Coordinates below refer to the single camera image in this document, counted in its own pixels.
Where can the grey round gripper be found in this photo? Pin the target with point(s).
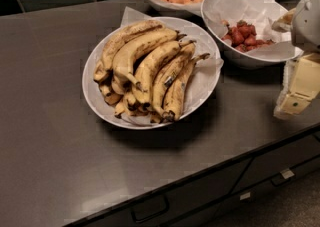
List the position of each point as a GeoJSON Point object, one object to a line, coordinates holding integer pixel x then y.
{"type": "Point", "coordinates": [307, 21]}

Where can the white strawberry bowl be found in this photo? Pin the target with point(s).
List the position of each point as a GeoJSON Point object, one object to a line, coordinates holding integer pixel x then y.
{"type": "Point", "coordinates": [216, 11]}

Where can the white banana bowl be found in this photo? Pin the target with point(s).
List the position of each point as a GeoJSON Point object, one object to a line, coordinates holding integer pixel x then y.
{"type": "Point", "coordinates": [95, 99]}

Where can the brown-spotted banana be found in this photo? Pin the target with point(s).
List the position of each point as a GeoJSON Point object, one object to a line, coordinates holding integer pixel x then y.
{"type": "Point", "coordinates": [168, 74]}
{"type": "Point", "coordinates": [173, 102]}

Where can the spotted banana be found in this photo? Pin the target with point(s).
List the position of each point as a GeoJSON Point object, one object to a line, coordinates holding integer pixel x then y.
{"type": "Point", "coordinates": [123, 36]}
{"type": "Point", "coordinates": [151, 65]}

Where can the lower bananas in bowl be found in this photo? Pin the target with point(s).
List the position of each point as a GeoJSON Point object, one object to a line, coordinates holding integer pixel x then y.
{"type": "Point", "coordinates": [125, 105]}

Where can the top spotted banana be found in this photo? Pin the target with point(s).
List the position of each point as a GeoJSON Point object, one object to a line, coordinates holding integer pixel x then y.
{"type": "Point", "coordinates": [123, 36]}

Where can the red strawberries pile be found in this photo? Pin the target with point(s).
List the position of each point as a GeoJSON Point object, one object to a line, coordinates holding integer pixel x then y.
{"type": "Point", "coordinates": [243, 37]}

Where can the white paper under strawberries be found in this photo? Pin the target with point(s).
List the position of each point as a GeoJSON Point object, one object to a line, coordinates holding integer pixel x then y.
{"type": "Point", "coordinates": [253, 7]}

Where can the white label on drawer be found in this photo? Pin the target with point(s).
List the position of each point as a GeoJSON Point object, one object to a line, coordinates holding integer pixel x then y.
{"type": "Point", "coordinates": [287, 174]}

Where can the white label lower drawer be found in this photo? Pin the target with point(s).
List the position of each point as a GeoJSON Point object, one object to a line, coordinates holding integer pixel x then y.
{"type": "Point", "coordinates": [245, 196]}

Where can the right black drawer handle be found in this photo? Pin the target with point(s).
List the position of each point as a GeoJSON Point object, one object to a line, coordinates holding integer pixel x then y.
{"type": "Point", "coordinates": [278, 180]}

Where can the black drawer handle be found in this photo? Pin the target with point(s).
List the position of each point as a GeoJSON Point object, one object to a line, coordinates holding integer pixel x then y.
{"type": "Point", "coordinates": [150, 209]}
{"type": "Point", "coordinates": [278, 180]}

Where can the left black drawer handle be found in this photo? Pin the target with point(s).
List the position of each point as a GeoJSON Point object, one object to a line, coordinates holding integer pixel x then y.
{"type": "Point", "coordinates": [150, 209]}

